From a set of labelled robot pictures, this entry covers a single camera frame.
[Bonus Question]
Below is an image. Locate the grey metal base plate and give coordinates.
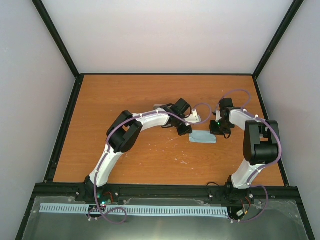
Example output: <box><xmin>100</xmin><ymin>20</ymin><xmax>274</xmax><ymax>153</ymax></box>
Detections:
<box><xmin>22</xmin><ymin>197</ymin><xmax>308</xmax><ymax>240</ymax></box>

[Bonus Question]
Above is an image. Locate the black aluminium mounting rail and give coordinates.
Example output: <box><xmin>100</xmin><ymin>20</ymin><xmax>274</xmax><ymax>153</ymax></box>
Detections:
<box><xmin>31</xmin><ymin>183</ymin><xmax>302</xmax><ymax>205</ymax></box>

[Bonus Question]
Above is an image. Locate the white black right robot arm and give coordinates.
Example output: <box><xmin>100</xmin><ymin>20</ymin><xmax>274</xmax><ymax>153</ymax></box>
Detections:
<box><xmin>209</xmin><ymin>98</ymin><xmax>282</xmax><ymax>203</ymax></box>

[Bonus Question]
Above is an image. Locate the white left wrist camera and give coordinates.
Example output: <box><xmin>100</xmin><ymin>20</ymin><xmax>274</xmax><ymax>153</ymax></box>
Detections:
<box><xmin>184</xmin><ymin>109</ymin><xmax>202</xmax><ymax>126</ymax></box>

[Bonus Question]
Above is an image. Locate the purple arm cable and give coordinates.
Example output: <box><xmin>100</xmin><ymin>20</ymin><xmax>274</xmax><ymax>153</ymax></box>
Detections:
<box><xmin>217</xmin><ymin>89</ymin><xmax>283</xmax><ymax>224</ymax></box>
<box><xmin>92</xmin><ymin>102</ymin><xmax>213</xmax><ymax>224</ymax></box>

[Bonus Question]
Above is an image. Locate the pink glasses case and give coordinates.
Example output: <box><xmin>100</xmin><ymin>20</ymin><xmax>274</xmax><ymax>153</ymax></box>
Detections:
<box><xmin>153</xmin><ymin>104</ymin><xmax>167</xmax><ymax>110</ymax></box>

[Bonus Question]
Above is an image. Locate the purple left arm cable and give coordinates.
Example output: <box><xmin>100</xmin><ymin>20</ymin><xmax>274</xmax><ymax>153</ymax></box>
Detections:
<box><xmin>92</xmin><ymin>102</ymin><xmax>213</xmax><ymax>224</ymax></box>

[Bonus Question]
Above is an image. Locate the black enclosure frame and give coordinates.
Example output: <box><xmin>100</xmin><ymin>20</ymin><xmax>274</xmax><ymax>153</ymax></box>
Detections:
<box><xmin>16</xmin><ymin>0</ymin><xmax>303</xmax><ymax>240</ymax></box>

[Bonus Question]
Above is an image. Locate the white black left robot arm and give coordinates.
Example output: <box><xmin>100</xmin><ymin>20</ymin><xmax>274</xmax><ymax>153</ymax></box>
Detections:
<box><xmin>81</xmin><ymin>98</ymin><xmax>195</xmax><ymax>202</ymax></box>

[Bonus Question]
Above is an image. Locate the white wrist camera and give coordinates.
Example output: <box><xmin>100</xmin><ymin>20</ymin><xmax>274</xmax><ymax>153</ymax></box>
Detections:
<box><xmin>184</xmin><ymin>109</ymin><xmax>202</xmax><ymax>126</ymax></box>
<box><xmin>213</xmin><ymin>107</ymin><xmax>222</xmax><ymax>122</ymax></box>

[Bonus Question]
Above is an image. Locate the light blue cleaning cloth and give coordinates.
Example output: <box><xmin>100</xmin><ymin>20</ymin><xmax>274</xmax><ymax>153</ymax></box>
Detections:
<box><xmin>189</xmin><ymin>130</ymin><xmax>217</xmax><ymax>144</ymax></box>

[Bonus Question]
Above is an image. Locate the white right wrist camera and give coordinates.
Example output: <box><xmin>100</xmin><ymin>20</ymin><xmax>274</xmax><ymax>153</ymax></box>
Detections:
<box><xmin>213</xmin><ymin>107</ymin><xmax>222</xmax><ymax>122</ymax></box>

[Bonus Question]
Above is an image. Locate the light blue slotted cable duct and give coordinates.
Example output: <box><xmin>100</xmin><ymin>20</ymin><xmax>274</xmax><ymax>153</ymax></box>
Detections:
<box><xmin>39</xmin><ymin>203</ymin><xmax>228</xmax><ymax>218</ymax></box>

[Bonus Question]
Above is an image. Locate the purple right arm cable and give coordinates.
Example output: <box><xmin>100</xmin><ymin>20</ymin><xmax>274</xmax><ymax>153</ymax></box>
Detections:
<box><xmin>217</xmin><ymin>89</ymin><xmax>283</xmax><ymax>224</ymax></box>

